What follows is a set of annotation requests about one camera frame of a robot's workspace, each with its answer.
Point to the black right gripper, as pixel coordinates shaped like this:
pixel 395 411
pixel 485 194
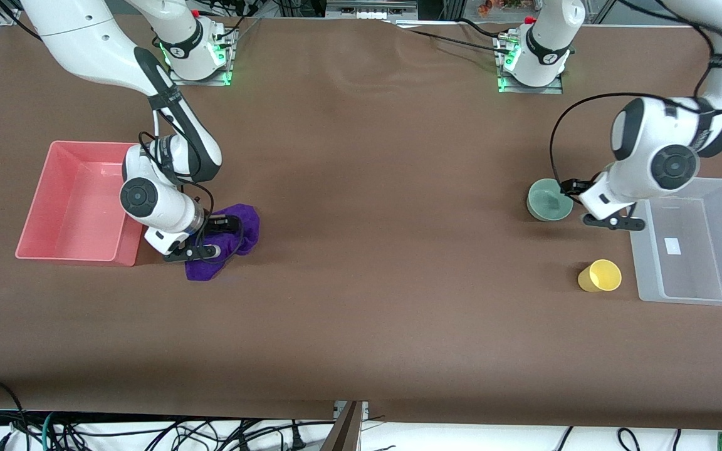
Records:
pixel 218 222

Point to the pink plastic bin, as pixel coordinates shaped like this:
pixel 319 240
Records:
pixel 73 213

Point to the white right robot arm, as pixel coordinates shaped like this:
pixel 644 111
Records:
pixel 85 37

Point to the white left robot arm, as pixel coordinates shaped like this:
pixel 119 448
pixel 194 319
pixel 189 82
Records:
pixel 649 138

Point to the aluminium frame corner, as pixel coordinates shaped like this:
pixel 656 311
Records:
pixel 7 17

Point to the black right camera mount bracket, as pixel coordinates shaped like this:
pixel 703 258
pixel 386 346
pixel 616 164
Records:
pixel 185 254

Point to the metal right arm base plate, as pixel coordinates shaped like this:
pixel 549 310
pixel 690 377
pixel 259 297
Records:
pixel 201 82

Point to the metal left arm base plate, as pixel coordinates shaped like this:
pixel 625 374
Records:
pixel 552 90

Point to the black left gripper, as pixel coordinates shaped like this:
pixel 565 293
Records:
pixel 573 187

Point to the yellow cup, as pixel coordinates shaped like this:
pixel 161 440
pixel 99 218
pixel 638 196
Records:
pixel 602 275

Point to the grey metal table post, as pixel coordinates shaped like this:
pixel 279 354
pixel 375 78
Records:
pixel 343 435

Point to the purple cloth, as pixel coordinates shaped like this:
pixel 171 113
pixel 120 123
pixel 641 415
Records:
pixel 249 233

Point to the pale green bowl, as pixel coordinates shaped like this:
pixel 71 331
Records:
pixel 543 203

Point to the clear plastic bin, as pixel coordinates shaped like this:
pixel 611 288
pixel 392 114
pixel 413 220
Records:
pixel 693 269

